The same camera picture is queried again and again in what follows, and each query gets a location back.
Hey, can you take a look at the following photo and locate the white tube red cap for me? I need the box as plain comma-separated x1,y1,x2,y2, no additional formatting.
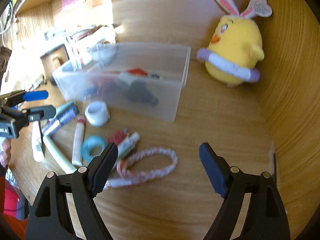
72,115,87,166

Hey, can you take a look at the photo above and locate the red cloth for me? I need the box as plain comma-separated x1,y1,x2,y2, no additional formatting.
4,180,21,218

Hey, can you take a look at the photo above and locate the yellow chick plush toy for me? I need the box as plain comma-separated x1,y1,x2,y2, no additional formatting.
196,0,273,88

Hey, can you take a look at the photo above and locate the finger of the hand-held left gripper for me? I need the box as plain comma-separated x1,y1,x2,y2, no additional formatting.
0,90,49,107
0,105,57,125

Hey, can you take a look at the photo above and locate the pale green tube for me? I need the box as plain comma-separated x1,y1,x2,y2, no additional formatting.
42,134,76,173

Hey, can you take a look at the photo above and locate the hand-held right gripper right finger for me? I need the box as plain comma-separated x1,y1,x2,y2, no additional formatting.
199,142,292,240

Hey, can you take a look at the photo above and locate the red object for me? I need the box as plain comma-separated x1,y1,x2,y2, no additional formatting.
127,67,148,77

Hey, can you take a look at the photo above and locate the black object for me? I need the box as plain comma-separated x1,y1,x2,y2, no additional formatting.
127,81,159,106

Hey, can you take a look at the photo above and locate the white printed tube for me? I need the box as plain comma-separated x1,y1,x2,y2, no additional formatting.
117,132,140,159

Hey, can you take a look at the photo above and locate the brown ceramic mug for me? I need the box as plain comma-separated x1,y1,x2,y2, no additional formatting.
40,44,73,80

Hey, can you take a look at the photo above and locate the white tape roll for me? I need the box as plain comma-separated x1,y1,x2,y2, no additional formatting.
84,101,111,127

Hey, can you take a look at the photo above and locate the red white braided cable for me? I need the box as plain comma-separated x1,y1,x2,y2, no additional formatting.
107,147,178,188

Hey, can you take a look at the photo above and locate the teal cap object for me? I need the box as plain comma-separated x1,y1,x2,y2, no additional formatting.
82,135,107,162

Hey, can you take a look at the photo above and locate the person's left hand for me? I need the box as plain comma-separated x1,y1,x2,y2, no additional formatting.
0,140,12,167

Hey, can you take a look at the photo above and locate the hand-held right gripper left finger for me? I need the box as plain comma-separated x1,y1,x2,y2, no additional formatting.
25,142,119,240

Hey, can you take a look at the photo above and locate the red snack packet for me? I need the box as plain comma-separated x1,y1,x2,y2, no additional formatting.
107,129,130,146

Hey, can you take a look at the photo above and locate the clear plastic box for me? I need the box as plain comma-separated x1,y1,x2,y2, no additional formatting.
52,42,191,123

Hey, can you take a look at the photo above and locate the purple tube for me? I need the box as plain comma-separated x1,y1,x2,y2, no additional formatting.
42,106,79,135

